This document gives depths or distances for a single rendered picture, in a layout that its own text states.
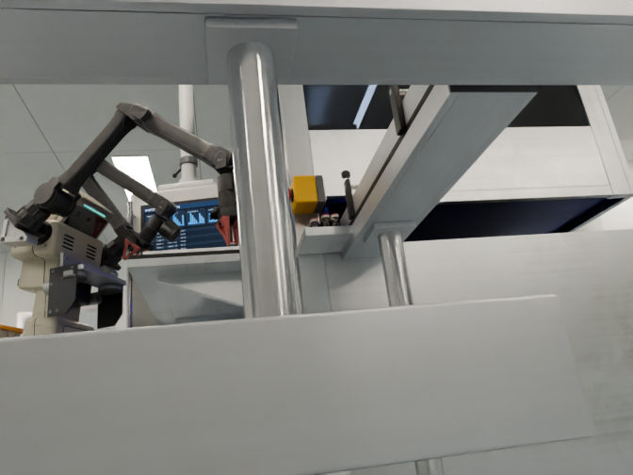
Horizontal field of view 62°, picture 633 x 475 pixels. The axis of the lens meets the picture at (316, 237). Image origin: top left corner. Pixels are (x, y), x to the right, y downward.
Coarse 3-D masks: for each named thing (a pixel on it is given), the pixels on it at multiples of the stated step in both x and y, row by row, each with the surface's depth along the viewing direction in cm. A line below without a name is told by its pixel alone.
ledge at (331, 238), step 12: (312, 228) 118; (324, 228) 118; (336, 228) 119; (348, 228) 119; (300, 240) 124; (312, 240) 121; (324, 240) 121; (336, 240) 122; (348, 240) 123; (300, 252) 127; (312, 252) 128; (324, 252) 129; (336, 252) 130
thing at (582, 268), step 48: (432, 240) 137; (480, 240) 139; (528, 240) 141; (576, 240) 143; (624, 240) 146; (336, 288) 128; (384, 288) 130; (432, 288) 132; (480, 288) 134; (528, 288) 136; (576, 288) 138; (624, 288) 141; (576, 336) 134; (624, 336) 136; (624, 384) 131; (624, 432) 127
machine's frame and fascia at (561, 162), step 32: (512, 128) 153; (544, 128) 155; (576, 128) 157; (608, 128) 159; (320, 160) 140; (352, 160) 141; (480, 160) 148; (512, 160) 149; (544, 160) 151; (576, 160) 153; (608, 160) 155; (352, 192) 138; (448, 192) 142; (480, 192) 144; (512, 192) 146; (544, 192) 147; (576, 192) 149; (608, 192) 151; (576, 224) 176
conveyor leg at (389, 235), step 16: (384, 224) 109; (400, 224) 110; (368, 240) 116; (384, 240) 111; (400, 240) 111; (384, 256) 110; (400, 256) 110; (384, 272) 110; (400, 272) 108; (400, 288) 107; (400, 304) 106; (416, 464) 98; (432, 464) 96
